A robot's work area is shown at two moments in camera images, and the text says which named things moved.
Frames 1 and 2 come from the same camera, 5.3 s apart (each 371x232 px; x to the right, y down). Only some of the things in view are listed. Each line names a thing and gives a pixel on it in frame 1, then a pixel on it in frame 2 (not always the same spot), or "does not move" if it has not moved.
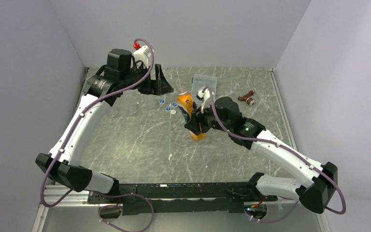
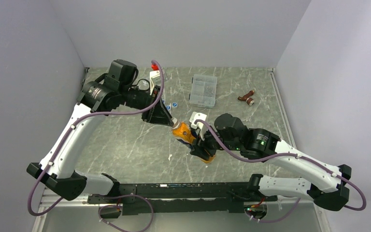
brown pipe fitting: x=247 y=98 does not move
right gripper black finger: x=198 y=125 -> x=203 y=152
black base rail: x=150 y=199 does not move
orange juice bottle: x=186 y=104 -> x=182 y=132
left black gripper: x=159 y=86 -> x=158 y=114
